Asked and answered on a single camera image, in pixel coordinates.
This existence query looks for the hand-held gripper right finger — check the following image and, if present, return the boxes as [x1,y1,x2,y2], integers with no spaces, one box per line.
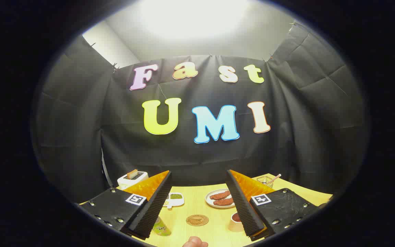
[226,169,321,241]

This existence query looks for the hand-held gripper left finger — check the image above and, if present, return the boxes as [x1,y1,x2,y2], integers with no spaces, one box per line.
[80,170,172,240]

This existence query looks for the cream cup with wooden handle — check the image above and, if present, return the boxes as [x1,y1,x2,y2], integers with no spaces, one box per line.
[228,212,244,232]

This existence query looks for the silver bottle with green label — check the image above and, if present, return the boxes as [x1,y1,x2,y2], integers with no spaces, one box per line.
[151,216,172,236]

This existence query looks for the round cork coaster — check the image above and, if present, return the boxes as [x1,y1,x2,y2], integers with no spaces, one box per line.
[186,214,209,226]

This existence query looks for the small white dish green beans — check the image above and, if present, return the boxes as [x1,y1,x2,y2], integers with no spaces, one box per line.
[163,192,185,209]

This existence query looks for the white toaster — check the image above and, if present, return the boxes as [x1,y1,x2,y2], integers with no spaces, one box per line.
[117,171,149,190]

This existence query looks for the white oval plate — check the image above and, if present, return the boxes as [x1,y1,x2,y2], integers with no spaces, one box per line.
[205,189,236,209]

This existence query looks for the light wooden table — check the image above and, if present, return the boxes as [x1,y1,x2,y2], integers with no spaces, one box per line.
[79,173,333,247]

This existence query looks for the gold wire basket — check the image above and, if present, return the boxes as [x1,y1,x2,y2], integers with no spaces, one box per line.
[256,176,275,188]

